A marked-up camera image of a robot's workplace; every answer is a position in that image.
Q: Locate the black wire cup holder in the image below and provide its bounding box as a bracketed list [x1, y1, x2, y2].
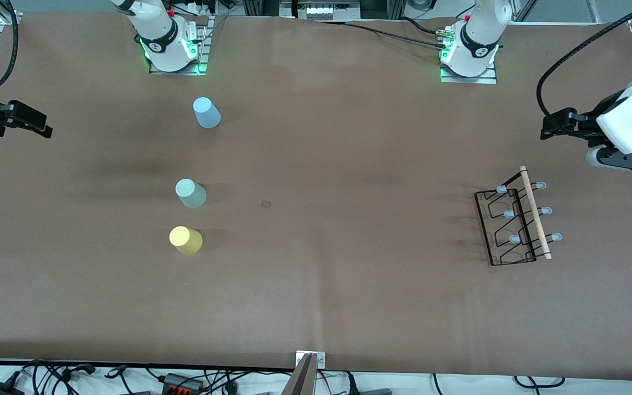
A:
[474, 166, 562, 267]

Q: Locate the light blue plastic cup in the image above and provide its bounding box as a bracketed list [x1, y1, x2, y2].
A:
[193, 97, 222, 129]

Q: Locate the black orange connector box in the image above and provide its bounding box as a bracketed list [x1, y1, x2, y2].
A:
[162, 373, 205, 393]

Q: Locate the yellow plastic cup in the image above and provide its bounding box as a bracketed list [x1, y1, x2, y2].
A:
[169, 225, 204, 255]

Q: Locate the black base power cable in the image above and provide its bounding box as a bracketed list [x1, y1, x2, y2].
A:
[343, 18, 449, 51]

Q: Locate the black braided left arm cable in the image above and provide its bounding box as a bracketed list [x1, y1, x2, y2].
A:
[537, 0, 632, 124]

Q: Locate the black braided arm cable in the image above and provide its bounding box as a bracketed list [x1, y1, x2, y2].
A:
[537, 0, 632, 124]
[0, 0, 21, 92]

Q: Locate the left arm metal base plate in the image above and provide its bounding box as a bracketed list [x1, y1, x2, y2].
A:
[439, 59, 498, 84]

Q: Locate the pale green plastic cup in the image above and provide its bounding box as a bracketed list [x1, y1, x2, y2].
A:
[175, 178, 207, 209]

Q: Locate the black looped floor cable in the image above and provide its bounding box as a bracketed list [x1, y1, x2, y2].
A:
[513, 375, 567, 389]

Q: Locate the brown paper table cover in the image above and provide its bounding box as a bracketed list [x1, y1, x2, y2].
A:
[0, 11, 632, 382]

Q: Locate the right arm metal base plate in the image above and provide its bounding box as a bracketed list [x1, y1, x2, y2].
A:
[149, 16, 210, 76]

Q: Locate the white power strip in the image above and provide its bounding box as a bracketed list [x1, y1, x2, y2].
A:
[171, 0, 216, 16]

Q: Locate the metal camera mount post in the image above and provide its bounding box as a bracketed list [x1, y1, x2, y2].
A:
[282, 351, 326, 395]

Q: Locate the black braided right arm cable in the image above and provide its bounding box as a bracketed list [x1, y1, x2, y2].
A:
[0, 0, 21, 92]

